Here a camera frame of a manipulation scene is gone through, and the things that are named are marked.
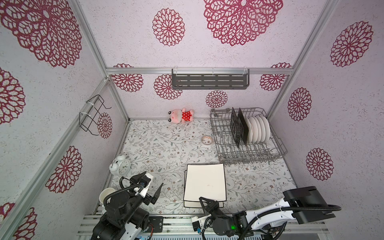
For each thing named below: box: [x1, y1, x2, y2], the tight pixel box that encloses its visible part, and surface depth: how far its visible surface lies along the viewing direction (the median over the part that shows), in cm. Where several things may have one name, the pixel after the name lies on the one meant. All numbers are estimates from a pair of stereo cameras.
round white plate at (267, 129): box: [261, 116, 271, 143], surface depth 97 cm
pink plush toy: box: [168, 107, 195, 124], surface depth 119 cm
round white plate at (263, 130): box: [257, 117, 266, 143], surface depth 97 cm
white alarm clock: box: [109, 154, 131, 176], surface depth 87 cm
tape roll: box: [201, 135, 213, 145], surface depth 109 cm
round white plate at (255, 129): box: [249, 117, 259, 143], surface depth 98 cm
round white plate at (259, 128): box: [254, 116, 262, 143], surface depth 97 cm
